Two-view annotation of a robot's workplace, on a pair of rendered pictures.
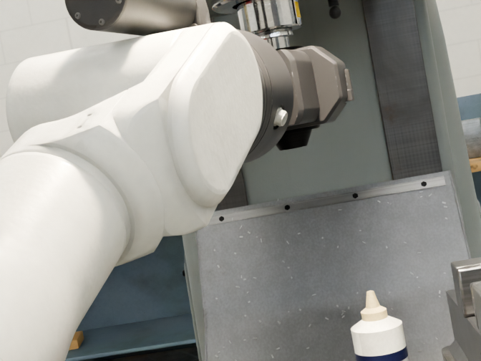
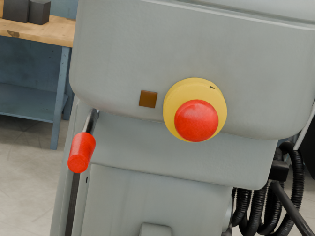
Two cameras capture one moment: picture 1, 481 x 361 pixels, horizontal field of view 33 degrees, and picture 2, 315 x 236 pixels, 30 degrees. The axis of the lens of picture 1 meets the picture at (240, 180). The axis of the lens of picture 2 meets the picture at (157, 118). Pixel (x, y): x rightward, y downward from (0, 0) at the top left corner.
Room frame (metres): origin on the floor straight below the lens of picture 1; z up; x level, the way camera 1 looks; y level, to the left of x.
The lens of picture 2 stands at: (-0.10, 0.12, 1.94)
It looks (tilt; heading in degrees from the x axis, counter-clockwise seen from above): 20 degrees down; 349
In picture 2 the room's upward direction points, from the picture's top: 11 degrees clockwise
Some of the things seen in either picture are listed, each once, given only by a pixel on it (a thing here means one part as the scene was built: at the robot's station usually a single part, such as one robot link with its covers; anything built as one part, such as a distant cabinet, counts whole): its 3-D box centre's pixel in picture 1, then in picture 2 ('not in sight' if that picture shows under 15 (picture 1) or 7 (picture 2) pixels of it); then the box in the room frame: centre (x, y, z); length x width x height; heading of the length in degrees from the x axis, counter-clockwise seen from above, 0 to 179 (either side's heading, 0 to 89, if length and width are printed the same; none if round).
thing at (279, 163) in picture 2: not in sight; (257, 173); (0.64, -0.19, 1.60); 0.08 x 0.02 x 0.04; 83
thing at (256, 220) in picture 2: not in sight; (249, 188); (0.88, -0.28, 1.45); 0.18 x 0.16 x 0.21; 173
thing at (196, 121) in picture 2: not in sight; (196, 118); (0.39, -0.01, 1.76); 0.04 x 0.03 x 0.04; 83
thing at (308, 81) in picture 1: (240, 100); not in sight; (0.55, -0.01, 1.23); 0.13 x 0.12 x 0.10; 67
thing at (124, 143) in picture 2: not in sight; (174, 97); (0.68, -0.05, 1.68); 0.34 x 0.24 x 0.10; 173
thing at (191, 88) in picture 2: not in sight; (194, 110); (0.41, -0.02, 1.76); 0.06 x 0.02 x 0.06; 83
